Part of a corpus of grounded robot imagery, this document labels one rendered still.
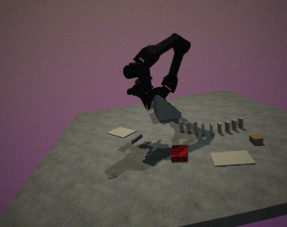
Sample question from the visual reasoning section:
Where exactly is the beige flat square plate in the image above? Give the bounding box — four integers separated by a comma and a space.
107, 127, 136, 138

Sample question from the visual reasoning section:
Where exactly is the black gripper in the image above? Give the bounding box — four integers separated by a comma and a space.
127, 75, 166, 109

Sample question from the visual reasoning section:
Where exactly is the beige flat board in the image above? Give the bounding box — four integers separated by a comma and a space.
209, 150, 256, 167

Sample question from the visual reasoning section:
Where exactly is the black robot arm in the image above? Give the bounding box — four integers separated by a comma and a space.
123, 33, 190, 100

